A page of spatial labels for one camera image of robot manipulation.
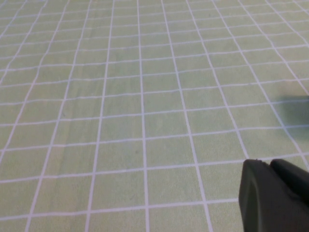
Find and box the green white-checked tablecloth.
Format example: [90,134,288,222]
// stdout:
[0,0,309,232]

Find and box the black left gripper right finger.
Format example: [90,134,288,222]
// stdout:
[269,158,309,203]

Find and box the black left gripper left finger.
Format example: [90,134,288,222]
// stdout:
[238,159,309,232]

